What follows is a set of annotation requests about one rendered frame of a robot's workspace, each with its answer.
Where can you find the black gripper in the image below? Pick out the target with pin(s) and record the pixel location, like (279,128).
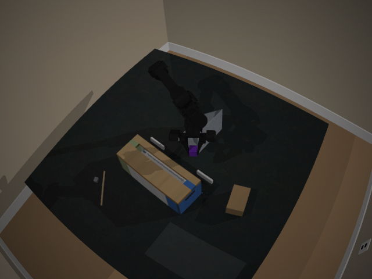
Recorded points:
(192,132)

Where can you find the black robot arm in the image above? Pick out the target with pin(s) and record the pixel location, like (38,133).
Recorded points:
(182,99)

